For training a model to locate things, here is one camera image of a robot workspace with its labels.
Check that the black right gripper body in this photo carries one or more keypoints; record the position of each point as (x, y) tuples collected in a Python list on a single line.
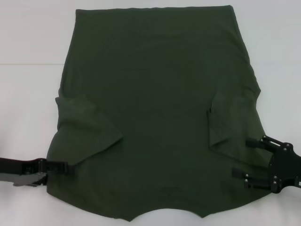
[(287, 169)]

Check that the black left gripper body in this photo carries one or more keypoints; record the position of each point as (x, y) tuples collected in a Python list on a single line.
[(14, 166)]

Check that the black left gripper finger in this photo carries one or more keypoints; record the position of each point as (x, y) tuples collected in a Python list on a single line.
[(58, 167)]

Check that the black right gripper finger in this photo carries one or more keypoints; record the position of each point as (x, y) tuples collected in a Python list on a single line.
[(256, 182), (252, 142)]

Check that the dark green t-shirt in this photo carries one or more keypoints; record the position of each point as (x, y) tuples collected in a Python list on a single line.
[(150, 94)]

